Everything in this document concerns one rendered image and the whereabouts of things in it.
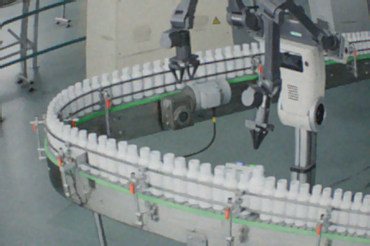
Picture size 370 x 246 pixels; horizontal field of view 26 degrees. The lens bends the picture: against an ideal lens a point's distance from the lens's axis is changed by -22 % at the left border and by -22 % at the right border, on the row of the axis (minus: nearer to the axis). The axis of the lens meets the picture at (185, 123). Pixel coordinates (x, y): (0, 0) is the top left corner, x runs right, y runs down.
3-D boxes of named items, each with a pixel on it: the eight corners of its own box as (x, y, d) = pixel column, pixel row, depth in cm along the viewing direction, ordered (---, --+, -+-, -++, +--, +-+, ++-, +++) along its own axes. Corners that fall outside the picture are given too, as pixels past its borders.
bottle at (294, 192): (288, 217, 329) (291, 178, 324) (301, 218, 326) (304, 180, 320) (281, 224, 324) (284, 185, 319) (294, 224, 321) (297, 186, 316)
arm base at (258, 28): (263, 38, 389) (268, 15, 390) (253, 31, 383) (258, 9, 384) (247, 35, 395) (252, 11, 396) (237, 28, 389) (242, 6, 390)
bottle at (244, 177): (255, 210, 341) (255, 169, 336) (249, 215, 336) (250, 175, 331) (240, 210, 343) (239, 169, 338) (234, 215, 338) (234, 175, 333)
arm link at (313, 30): (291, -7, 319) (273, -18, 325) (273, 15, 320) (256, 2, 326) (334, 40, 354) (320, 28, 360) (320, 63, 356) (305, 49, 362)
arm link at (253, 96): (283, 87, 348) (269, 74, 354) (265, 83, 340) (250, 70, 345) (270, 114, 352) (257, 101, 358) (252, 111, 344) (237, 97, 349)
